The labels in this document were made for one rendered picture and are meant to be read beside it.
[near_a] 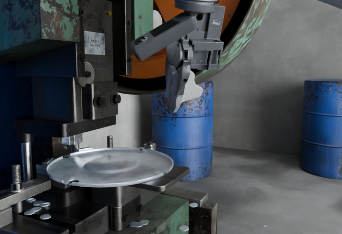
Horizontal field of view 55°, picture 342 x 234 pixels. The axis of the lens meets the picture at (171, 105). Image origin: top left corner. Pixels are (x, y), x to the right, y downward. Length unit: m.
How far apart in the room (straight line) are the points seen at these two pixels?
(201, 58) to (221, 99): 3.53
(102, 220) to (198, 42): 0.43
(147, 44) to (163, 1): 0.57
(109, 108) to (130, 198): 0.22
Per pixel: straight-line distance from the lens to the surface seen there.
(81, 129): 0.78
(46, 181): 0.81
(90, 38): 0.78
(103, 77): 0.81
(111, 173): 0.74
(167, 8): 1.11
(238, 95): 4.06
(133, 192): 0.80
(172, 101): 0.62
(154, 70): 1.08
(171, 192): 1.00
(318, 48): 3.92
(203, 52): 0.60
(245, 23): 0.95
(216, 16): 0.60
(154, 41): 0.56
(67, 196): 0.78
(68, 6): 0.68
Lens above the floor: 1.01
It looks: 7 degrees down
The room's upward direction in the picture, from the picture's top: straight up
